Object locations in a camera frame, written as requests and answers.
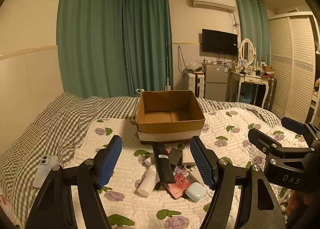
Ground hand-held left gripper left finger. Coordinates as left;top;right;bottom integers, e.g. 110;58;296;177
25;135;123;229

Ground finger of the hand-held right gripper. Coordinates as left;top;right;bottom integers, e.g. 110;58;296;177
248;128;313;160
281;116;307;136

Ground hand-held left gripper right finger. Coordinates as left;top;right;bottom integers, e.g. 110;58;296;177
189;136;287;229

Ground white charger plug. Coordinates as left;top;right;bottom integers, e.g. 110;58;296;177
182;149;197;167

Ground white earbud case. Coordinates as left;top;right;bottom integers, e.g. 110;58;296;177
185;183;203;202

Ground small black box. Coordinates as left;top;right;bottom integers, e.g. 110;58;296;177
169;147;183;166

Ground red patterned booklet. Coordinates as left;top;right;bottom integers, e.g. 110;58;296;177
164;173;193;200

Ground long black box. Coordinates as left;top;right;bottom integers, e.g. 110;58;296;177
152;143;176;184

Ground white plastic bottle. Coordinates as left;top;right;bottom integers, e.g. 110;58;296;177
137;164;160;197

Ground brown cardboard box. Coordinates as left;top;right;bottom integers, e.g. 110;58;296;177
135;90;206;144

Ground person's right hand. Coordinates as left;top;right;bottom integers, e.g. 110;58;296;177
287;190;310;217

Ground white floral quilted mat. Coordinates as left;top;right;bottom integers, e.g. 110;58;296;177
71;107;310;229

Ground dark ribbed suitcase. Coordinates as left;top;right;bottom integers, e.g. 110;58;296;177
264;77;277;112

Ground blue plastic basket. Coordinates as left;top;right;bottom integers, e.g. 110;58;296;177
239;92;252;104

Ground white louvered wardrobe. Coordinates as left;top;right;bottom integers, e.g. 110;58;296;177
268;11;320;122

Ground white dressing table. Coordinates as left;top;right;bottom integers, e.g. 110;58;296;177
229;69;272;108

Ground pale blue smartphone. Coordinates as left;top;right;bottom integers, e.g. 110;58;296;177
32;155;58;190

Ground grey checked bedsheet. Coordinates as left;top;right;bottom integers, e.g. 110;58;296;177
0;92;283;229

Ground grey small fridge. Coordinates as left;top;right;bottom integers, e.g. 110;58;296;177
203;63;229;99

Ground white ribbed suitcase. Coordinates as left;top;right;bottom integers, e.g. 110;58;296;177
186;72;205;98

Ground white oval mirror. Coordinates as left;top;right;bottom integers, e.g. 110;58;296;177
239;38;257;66

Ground white flat mop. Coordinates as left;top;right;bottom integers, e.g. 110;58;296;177
164;42;172;92

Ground narrow green curtain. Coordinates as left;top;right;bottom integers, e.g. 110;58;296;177
235;0;271;67

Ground green corner curtain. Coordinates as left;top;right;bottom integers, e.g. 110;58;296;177
121;0;173;97

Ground wide green curtain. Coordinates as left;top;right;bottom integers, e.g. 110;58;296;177
57;0;125;99

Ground white air conditioner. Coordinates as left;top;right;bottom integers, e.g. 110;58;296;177
191;0;236;13

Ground black wall cables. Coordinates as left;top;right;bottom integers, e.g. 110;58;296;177
177;46;191;75

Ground black wall television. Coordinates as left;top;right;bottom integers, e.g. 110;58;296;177
202;29;238;56

